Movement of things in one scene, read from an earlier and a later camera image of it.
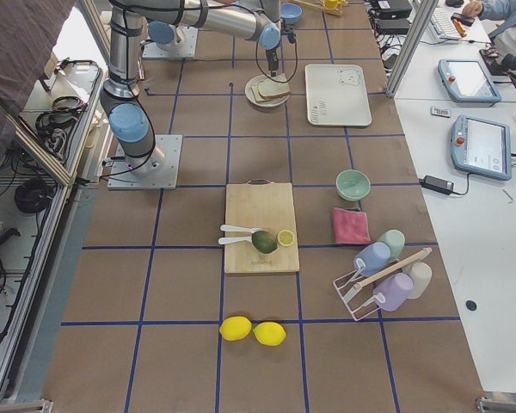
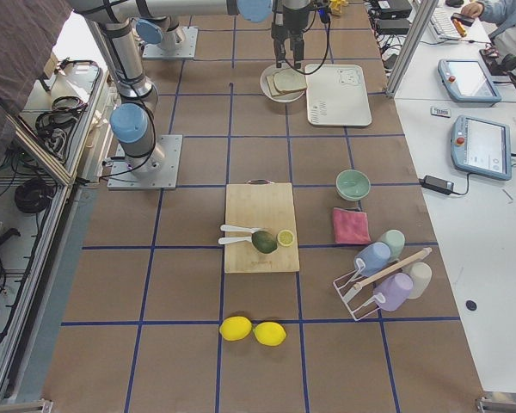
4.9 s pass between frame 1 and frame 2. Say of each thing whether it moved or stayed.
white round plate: moved
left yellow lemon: stayed
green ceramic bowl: stayed
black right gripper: moved
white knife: stayed
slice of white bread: moved
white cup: stayed
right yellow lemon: stayed
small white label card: stayed
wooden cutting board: stayed
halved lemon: stayed
